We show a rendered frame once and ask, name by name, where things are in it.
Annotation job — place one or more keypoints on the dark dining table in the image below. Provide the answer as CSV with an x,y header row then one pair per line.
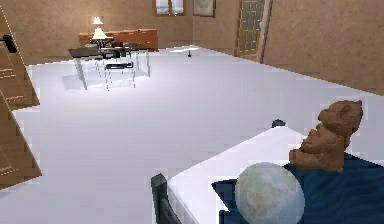
x,y
83,52

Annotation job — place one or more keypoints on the small black floor object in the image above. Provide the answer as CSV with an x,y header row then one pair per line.
x,y
189,54

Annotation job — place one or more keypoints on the black metal chair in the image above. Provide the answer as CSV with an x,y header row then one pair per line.
x,y
117,65

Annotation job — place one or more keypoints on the wooden sideboard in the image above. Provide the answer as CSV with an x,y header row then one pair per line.
x,y
140,37

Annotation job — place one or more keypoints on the wooden glass panel door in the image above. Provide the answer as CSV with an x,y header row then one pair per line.
x,y
250,26

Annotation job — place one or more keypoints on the wooden framed window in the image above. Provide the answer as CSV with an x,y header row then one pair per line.
x,y
169,7

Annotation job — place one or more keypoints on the pale globe ball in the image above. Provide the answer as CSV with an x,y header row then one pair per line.
x,y
269,195

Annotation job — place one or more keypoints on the white table lamp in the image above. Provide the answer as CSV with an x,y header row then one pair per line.
x,y
98,32

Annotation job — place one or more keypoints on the brown teddy bear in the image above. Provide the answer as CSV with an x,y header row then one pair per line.
x,y
328,140

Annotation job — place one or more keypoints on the dark blue blanket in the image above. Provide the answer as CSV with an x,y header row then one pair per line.
x,y
336,196

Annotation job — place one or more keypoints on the wooden room door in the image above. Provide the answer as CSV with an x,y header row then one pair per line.
x,y
13,126

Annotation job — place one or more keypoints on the white bed with black frame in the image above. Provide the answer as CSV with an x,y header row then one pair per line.
x,y
246,153

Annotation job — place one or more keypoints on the framed wall picture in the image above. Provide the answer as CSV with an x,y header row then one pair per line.
x,y
204,7

